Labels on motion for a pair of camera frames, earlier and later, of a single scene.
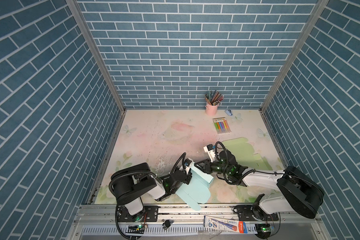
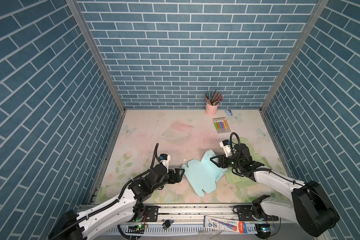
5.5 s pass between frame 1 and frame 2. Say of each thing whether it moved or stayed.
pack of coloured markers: stayed
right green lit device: stayed
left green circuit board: stayed
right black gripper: moved
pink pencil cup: stayed
